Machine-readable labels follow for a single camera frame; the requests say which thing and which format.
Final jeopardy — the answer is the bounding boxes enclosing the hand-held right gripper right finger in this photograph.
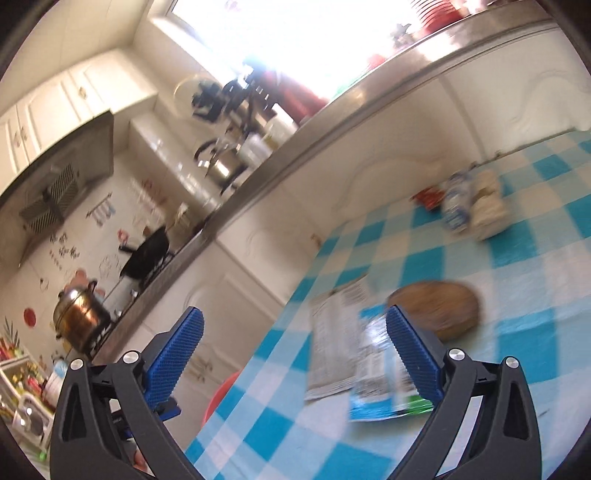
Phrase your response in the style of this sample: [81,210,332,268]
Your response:
[386,304,542,480]

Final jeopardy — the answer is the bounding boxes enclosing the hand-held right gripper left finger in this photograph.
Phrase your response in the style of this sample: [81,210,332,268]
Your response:
[50,305,206,480]

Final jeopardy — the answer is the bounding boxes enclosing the blue green white packet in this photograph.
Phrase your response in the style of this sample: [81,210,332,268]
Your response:
[348,307,437,422]

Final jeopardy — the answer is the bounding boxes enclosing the red plastic basin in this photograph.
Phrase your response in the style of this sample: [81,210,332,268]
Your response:
[203,369,241,428]

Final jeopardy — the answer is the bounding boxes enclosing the red snack wrapper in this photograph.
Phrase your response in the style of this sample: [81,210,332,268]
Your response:
[410,186,445,210]

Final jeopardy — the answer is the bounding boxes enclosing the black gas stove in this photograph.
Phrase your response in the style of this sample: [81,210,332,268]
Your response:
[88,318,122,361]

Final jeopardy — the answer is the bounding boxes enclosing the grey white printed packet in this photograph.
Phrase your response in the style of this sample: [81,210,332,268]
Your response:
[305,276,377,401]

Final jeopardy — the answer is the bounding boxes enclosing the black wok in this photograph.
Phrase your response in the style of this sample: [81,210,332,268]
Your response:
[119,225,174,280]

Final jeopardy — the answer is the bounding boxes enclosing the steel stockpot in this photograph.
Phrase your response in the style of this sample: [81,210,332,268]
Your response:
[53,281,112,354]

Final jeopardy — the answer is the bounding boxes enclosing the blue white checked tablecloth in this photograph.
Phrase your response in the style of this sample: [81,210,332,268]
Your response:
[185,127,591,480]

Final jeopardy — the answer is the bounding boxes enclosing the white plastic bottle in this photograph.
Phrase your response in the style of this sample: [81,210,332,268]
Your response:
[441,172,477,234]

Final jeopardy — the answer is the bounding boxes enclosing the beige bread roll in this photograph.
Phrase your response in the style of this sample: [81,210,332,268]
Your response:
[471,170,511,241]

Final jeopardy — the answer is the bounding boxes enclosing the white condiment rack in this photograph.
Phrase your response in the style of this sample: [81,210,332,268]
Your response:
[0,337,61,457]

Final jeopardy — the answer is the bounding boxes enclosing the steel kettle pot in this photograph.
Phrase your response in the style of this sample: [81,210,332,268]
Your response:
[194,136,245,185]

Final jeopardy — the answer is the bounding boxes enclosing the grey range hood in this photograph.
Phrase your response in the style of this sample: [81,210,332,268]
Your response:
[0,111,115,259]

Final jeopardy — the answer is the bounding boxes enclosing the white mug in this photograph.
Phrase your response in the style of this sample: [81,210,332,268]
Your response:
[238,131,273,167]
[265,111,298,144]

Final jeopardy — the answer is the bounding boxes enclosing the white kitchen base cabinets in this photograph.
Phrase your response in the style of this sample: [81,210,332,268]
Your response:
[88,46,591,416]

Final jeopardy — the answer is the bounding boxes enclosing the black utensil rack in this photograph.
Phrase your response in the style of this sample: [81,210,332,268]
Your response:
[191,78,259,125]

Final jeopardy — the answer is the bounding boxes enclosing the steel countertop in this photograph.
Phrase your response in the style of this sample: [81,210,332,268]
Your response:
[88,18,591,365]

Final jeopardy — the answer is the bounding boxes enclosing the red thermos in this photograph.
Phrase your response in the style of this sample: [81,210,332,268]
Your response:
[277,69,328,116]

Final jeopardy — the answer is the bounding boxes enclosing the stack of red bowls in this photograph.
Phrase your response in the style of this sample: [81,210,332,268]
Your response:
[411,0,467,33]

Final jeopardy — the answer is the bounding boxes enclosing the white wall cabinets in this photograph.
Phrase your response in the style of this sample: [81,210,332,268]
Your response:
[0,51,158,176]

